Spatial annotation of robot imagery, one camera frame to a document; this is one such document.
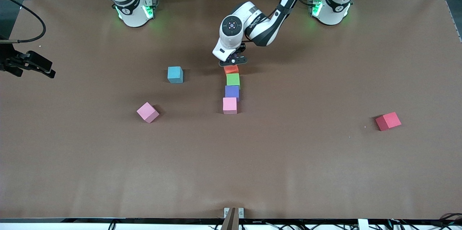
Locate green foam cube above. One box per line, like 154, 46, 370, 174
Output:
226, 73, 241, 90

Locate purple foam cube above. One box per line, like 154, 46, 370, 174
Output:
225, 85, 240, 102

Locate pink foam cube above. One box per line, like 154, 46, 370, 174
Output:
223, 97, 238, 115
136, 102, 160, 124

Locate cyan foam cube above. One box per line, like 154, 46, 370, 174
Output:
167, 66, 184, 84

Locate paper table cover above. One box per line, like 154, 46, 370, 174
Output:
0, 0, 462, 220

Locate red foam cube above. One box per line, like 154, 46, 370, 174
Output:
375, 112, 402, 131

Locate grey stand pole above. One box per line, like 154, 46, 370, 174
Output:
221, 207, 239, 230

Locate metal clamp bracket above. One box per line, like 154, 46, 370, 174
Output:
224, 207, 244, 219

